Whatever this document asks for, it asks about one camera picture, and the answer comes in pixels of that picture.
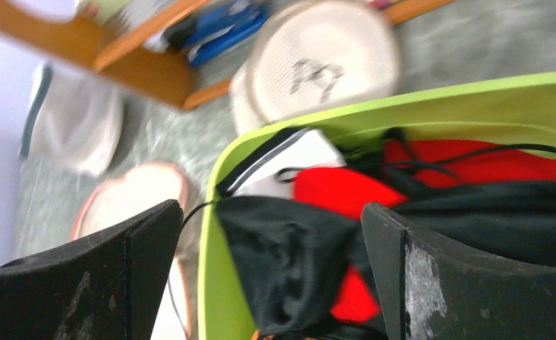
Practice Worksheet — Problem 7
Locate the red bra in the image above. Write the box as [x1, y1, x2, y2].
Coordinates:
[293, 140, 556, 324]

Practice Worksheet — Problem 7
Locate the pink floral laundry bag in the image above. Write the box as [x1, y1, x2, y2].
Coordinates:
[70, 162, 195, 339]

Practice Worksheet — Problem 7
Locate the blue stapler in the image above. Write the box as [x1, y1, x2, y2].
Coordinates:
[184, 1, 269, 67]

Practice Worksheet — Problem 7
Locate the orange wooden shelf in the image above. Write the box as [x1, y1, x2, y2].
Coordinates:
[0, 0, 457, 111]

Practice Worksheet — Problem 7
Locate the green plastic basket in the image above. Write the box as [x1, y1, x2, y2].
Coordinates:
[198, 72, 556, 339]

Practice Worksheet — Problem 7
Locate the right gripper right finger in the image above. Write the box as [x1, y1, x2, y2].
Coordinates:
[361, 203, 556, 339]

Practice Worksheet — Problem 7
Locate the white bra black trim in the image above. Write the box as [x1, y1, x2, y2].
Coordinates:
[215, 127, 346, 199]

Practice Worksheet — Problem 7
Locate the white box on shelf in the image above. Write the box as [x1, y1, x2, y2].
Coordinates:
[74, 0, 130, 24]

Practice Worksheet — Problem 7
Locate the white cylindrical mesh bag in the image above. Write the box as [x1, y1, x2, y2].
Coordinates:
[18, 62, 125, 177]

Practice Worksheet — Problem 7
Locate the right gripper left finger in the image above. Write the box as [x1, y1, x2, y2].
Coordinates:
[0, 200, 183, 339]

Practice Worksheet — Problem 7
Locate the round white mesh bag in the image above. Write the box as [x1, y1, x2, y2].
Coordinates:
[229, 1, 402, 135]

